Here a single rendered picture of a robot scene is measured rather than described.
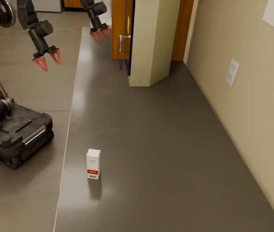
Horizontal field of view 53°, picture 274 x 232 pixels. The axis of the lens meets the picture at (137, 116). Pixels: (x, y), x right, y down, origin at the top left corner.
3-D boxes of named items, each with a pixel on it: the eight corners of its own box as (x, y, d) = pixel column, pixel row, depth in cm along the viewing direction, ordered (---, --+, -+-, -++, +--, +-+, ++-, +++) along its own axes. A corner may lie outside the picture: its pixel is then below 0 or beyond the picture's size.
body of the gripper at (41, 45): (56, 48, 141) (49, 34, 139) (42, 54, 134) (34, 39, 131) (48, 51, 145) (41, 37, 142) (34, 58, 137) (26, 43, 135)
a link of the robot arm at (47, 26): (31, 14, 137) (17, 18, 131) (45, 6, 131) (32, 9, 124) (42, 37, 141) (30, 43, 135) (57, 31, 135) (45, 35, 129)
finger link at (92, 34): (108, 39, 178) (102, 25, 175) (102, 42, 173) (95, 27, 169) (100, 42, 182) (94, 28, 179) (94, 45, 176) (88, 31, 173)
